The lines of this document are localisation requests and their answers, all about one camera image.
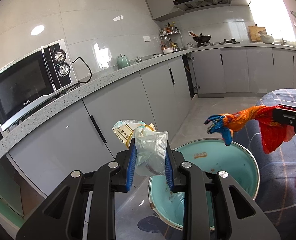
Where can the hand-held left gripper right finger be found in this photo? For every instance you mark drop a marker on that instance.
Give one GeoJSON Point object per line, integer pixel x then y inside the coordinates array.
{"type": "Point", "coordinates": [168, 172]}

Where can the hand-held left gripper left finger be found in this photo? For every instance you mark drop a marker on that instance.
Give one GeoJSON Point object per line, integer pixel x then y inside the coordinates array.
{"type": "Point", "coordinates": [130, 170]}

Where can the clear plastic bag with paper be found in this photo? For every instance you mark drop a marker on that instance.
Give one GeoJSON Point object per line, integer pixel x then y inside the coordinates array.
{"type": "Point", "coordinates": [150, 150]}

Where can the orange red blue plastic bag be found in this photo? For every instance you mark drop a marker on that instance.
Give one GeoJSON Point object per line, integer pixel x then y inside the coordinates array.
{"type": "Point", "coordinates": [248, 116]}

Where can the teal metal trash bin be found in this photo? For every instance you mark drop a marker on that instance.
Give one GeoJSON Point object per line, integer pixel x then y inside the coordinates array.
{"type": "Point", "coordinates": [225, 170]}

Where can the blue plaid tablecloth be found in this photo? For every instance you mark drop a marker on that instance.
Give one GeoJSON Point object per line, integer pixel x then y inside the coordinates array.
{"type": "Point", "coordinates": [278, 180]}

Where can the grey kitchen base cabinets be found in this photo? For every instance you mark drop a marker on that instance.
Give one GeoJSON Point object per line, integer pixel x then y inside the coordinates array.
{"type": "Point", "coordinates": [127, 97]}

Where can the grey cooking pot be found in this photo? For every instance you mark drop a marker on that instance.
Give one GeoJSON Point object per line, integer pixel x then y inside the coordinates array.
{"type": "Point", "coordinates": [266, 38]}

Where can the wooden cutting board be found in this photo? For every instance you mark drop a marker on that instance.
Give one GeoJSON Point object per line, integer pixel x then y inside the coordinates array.
{"type": "Point", "coordinates": [253, 33]}

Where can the gas stove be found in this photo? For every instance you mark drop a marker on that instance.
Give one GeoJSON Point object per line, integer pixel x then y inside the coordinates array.
{"type": "Point", "coordinates": [220, 42]}

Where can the bright window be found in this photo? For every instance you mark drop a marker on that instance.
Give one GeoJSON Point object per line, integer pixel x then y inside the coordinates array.
{"type": "Point", "coordinates": [268, 12]}

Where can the black wok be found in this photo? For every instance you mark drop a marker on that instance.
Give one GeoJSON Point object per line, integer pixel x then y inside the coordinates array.
{"type": "Point", "coordinates": [201, 38]}

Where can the white bowl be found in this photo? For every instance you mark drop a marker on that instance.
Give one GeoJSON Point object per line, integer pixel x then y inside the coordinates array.
{"type": "Point", "coordinates": [168, 50]}

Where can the metal spice rack with bottles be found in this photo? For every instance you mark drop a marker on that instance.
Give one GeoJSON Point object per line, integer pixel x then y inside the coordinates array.
{"type": "Point", "coordinates": [170, 36]}

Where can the silver black microwave oven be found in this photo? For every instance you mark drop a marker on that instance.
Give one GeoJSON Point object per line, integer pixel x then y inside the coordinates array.
{"type": "Point", "coordinates": [20, 90]}

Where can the black range hood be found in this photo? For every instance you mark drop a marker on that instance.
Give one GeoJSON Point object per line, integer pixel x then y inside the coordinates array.
{"type": "Point", "coordinates": [200, 1]}

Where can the white wall socket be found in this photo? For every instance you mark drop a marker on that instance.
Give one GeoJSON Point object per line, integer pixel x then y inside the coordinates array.
{"type": "Point", "coordinates": [146, 38]}

